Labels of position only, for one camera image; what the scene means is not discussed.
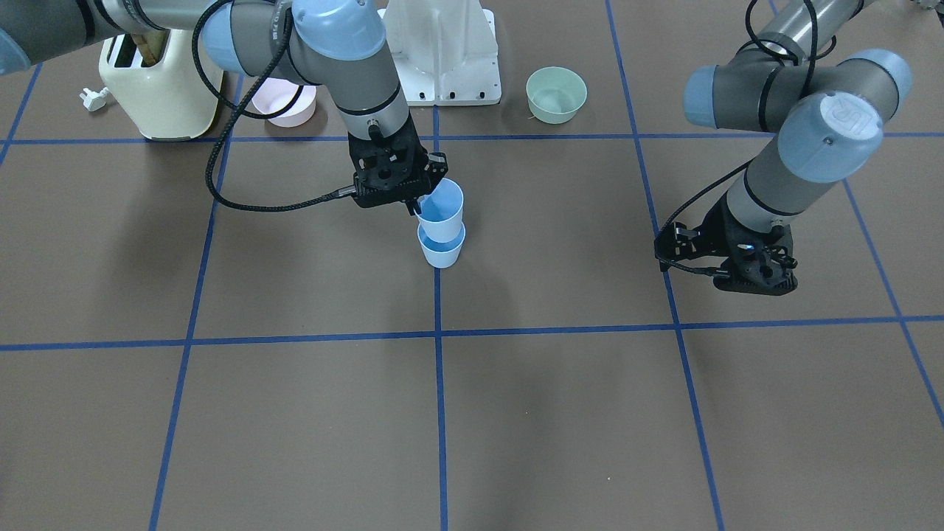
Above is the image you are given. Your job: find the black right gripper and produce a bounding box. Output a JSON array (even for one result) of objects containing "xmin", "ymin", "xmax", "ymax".
[{"xmin": 348, "ymin": 118, "xmax": 448, "ymax": 216}]

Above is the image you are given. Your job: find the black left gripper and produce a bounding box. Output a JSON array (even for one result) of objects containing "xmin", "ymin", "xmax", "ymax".
[{"xmin": 653, "ymin": 199, "xmax": 799, "ymax": 296}]

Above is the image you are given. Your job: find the light blue cup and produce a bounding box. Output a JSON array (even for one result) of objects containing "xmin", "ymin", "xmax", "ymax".
[
  {"xmin": 416, "ymin": 224, "xmax": 466, "ymax": 269},
  {"xmin": 416, "ymin": 178, "xmax": 465, "ymax": 244}
]

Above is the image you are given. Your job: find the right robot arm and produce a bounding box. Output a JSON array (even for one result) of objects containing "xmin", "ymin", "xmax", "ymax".
[{"xmin": 1, "ymin": 1, "xmax": 448, "ymax": 215}]

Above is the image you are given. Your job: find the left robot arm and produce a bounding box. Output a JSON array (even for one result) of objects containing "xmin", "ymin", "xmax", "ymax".
[{"xmin": 653, "ymin": 1, "xmax": 913, "ymax": 296}]

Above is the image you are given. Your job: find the pink bowl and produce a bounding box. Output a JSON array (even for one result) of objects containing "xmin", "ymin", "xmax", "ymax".
[{"xmin": 251, "ymin": 78, "xmax": 318, "ymax": 128}]

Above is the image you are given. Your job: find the green bowl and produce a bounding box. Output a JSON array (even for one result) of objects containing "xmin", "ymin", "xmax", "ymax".
[{"xmin": 525, "ymin": 66, "xmax": 588, "ymax": 125}]

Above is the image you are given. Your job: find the cream toaster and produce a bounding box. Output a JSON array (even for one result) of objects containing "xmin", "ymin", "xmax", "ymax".
[{"xmin": 98, "ymin": 29, "xmax": 218, "ymax": 142}]

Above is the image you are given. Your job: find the bread slice in toaster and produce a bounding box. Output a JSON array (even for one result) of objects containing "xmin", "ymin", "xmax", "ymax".
[{"xmin": 131, "ymin": 30, "xmax": 169, "ymax": 67}]

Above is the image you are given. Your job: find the white toaster plug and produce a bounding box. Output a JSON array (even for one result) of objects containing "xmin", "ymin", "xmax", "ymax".
[{"xmin": 80, "ymin": 87, "xmax": 111, "ymax": 112}]

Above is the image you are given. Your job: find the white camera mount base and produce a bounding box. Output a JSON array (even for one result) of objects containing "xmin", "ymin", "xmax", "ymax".
[{"xmin": 378, "ymin": 1, "xmax": 502, "ymax": 107}]

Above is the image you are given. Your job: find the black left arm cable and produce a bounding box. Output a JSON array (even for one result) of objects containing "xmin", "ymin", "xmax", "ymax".
[{"xmin": 660, "ymin": 0, "xmax": 838, "ymax": 237}]

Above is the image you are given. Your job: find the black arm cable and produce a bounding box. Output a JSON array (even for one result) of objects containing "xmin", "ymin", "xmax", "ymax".
[
  {"xmin": 660, "ymin": 0, "xmax": 838, "ymax": 237},
  {"xmin": 192, "ymin": 0, "xmax": 358, "ymax": 214}
]

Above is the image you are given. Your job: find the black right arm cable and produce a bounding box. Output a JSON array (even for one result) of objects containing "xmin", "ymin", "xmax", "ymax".
[{"xmin": 192, "ymin": 0, "xmax": 358, "ymax": 214}]

